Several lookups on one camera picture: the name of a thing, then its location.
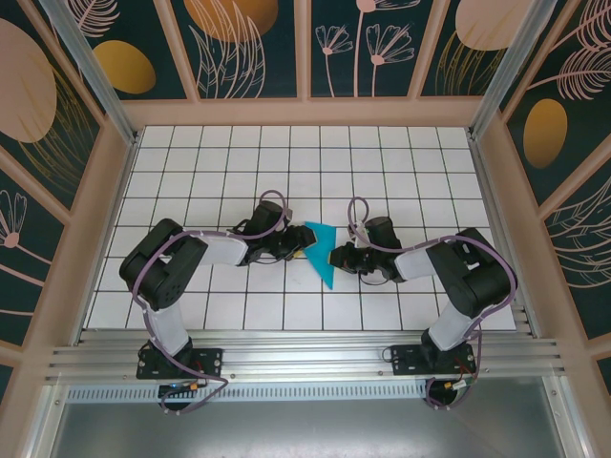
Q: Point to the blue square paper sheet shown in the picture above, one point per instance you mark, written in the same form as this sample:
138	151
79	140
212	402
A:
321	248

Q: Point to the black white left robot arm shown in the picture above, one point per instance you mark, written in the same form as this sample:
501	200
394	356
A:
162	272

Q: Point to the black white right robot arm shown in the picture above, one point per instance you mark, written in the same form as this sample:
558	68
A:
470	276

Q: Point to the grey metal sheet panel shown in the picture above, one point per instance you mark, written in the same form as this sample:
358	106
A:
305	429

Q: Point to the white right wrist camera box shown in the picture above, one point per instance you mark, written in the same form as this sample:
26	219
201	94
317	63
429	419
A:
358	235

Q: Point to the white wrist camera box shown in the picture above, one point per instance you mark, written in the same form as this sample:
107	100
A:
289	214
358	235

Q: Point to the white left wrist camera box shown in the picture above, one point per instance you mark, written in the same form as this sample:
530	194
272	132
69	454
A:
289	214

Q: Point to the aluminium mounting rail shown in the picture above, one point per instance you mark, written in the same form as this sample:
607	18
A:
305	355

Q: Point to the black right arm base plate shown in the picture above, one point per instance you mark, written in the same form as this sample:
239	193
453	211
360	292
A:
406	360

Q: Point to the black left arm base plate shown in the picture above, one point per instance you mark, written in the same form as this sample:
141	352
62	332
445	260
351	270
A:
210	358

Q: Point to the aluminium frame post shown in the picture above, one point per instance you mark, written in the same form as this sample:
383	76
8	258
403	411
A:
506	67
95	81

